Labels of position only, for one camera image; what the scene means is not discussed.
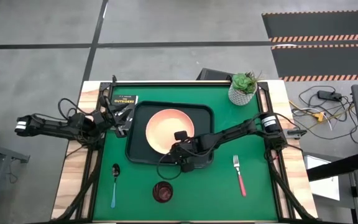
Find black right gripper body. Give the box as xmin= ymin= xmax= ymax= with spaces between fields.
xmin=172 ymin=139 xmax=205 ymax=173

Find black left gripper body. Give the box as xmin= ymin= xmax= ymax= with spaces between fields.
xmin=99 ymin=95 xmax=121 ymax=132

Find red faceted plastic cup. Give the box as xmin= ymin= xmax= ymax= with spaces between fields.
xmin=152 ymin=181 xmax=174 ymax=204

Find fork with red handle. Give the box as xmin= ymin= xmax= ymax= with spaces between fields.
xmin=232 ymin=154 xmax=247 ymax=198

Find black plastic tray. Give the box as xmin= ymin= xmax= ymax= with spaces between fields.
xmin=125 ymin=100 xmax=214 ymax=166

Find orange round plate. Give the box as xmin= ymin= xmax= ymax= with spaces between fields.
xmin=145 ymin=108 xmax=196 ymax=155

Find black paperback book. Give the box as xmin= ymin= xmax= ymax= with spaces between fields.
xmin=110 ymin=94 xmax=139 ymax=130

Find green table mat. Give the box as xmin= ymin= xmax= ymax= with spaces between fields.
xmin=92 ymin=84 xmax=279 ymax=222

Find black case behind table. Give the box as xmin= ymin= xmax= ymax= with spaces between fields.
xmin=196 ymin=67 xmax=235 ymax=82

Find succulent in white patterned pot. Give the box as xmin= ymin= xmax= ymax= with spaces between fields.
xmin=227 ymin=70 xmax=263 ymax=106

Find white board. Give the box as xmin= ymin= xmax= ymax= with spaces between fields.
xmin=303 ymin=154 xmax=341 ymax=202

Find black power adapter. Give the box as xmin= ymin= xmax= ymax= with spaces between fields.
xmin=317 ymin=90 xmax=343 ymax=101

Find black floor mat orange stripes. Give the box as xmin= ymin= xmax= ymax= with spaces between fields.
xmin=271 ymin=43 xmax=358 ymax=83
xmin=261 ymin=9 xmax=358 ymax=43

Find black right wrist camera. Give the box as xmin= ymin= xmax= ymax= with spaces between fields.
xmin=173 ymin=130 xmax=188 ymax=142

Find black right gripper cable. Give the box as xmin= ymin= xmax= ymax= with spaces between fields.
xmin=156 ymin=151 xmax=183 ymax=181

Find spoon with light blue handle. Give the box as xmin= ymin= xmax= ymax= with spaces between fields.
xmin=110 ymin=163 xmax=121 ymax=209

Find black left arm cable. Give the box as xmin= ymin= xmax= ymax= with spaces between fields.
xmin=57 ymin=97 xmax=85 ymax=121

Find grey metal bracket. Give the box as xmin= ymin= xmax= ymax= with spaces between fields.
xmin=286 ymin=128 xmax=308 ymax=139

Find black floor cable tangle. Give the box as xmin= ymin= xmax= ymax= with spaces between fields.
xmin=289 ymin=85 xmax=358 ymax=146

